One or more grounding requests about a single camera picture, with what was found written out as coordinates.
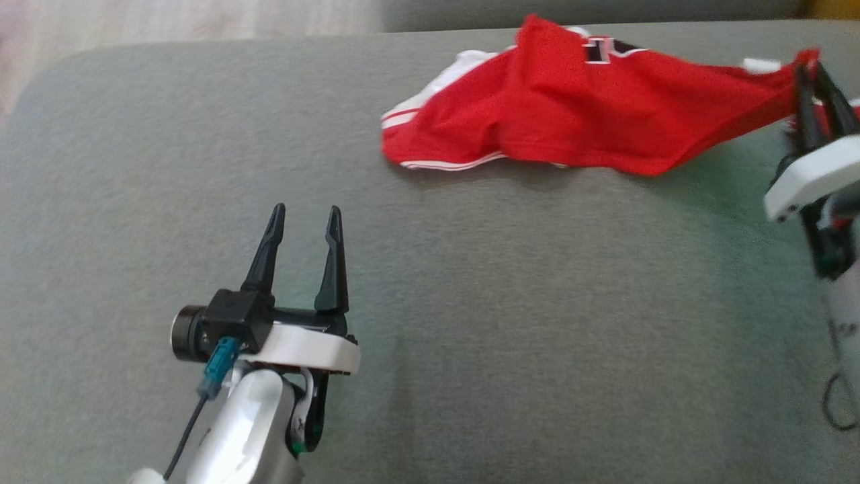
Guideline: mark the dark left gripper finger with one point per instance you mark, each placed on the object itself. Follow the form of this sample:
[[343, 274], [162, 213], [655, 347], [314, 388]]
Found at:
[[263, 269], [334, 282]]

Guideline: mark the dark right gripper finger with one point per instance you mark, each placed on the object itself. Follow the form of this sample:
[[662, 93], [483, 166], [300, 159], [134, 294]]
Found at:
[[840, 114], [808, 114]]

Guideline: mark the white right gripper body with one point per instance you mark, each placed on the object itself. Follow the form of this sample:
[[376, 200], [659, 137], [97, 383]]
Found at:
[[813, 175]]

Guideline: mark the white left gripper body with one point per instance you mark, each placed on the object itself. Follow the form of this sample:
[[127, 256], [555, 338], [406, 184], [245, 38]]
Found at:
[[309, 346]]

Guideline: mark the red Bulls jersey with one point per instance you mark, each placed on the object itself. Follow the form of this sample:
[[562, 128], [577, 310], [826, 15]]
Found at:
[[591, 114]]

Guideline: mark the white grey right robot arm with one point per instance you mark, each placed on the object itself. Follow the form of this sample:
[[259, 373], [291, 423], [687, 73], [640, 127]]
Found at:
[[848, 323]]

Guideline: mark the yellow sofa backrest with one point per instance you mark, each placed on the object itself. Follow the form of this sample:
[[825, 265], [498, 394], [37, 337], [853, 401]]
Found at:
[[836, 7]]

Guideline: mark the large grey sofa seat cushion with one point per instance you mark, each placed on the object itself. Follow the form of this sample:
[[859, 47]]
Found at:
[[470, 302]]

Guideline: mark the medium grey sofa seat cushion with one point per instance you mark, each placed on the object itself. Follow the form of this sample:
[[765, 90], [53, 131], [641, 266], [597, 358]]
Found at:
[[470, 12]]

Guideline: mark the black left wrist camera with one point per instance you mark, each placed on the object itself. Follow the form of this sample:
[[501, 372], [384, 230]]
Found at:
[[228, 316]]

